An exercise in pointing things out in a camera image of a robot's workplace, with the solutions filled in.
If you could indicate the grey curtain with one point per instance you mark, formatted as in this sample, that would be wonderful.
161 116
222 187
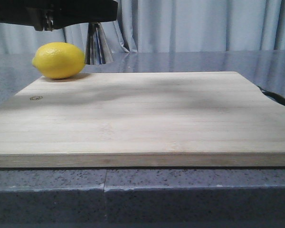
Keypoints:
159 26

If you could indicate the wooden cutting board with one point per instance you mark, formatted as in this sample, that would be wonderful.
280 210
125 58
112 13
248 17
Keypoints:
142 119

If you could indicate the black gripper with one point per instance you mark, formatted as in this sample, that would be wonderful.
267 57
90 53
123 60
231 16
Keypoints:
44 15

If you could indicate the steel double jigger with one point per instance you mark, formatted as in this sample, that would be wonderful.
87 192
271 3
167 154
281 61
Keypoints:
97 51

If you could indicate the yellow lemon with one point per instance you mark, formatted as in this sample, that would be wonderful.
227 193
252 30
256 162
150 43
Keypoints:
58 60

